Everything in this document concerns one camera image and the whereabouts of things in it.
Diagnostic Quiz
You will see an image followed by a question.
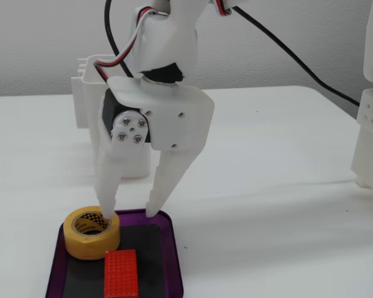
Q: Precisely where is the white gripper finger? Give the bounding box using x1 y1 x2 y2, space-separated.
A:
145 145 206 217
94 104 151 220

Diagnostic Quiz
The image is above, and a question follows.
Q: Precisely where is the red studded block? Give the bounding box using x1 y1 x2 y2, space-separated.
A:
104 249 140 298

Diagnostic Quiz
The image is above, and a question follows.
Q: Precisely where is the white plastic rectangular container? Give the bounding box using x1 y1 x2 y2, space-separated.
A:
70 54 153 178

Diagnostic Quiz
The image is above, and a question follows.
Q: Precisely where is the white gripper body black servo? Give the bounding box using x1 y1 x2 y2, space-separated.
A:
101 76 215 153

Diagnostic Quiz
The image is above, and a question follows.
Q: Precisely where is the yellow masking tape roll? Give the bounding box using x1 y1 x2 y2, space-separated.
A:
63 205 121 261

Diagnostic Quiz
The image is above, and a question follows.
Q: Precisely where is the purple metal tray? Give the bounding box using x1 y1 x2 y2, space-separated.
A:
45 209 185 298

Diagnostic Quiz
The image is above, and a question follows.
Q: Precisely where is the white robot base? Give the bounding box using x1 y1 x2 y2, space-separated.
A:
350 88 373 199

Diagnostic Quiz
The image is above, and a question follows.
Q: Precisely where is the red white servo wire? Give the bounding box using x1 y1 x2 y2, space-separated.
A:
210 0 234 16
93 7 162 82

